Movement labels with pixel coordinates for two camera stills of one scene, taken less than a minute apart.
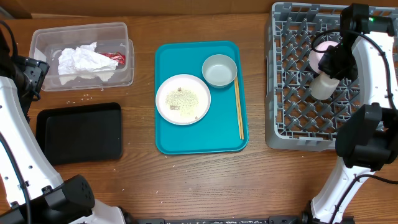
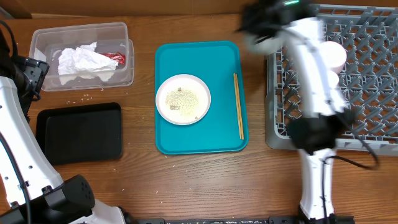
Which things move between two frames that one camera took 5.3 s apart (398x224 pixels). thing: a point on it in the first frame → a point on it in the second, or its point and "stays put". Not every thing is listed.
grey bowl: x=219 y=70 → x=272 y=45
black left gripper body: x=33 y=75 stays put
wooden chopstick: x=239 y=109 stays put
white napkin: x=84 y=61 stays put
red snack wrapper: x=121 y=58 stays put
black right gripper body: x=339 y=60 → x=255 y=19
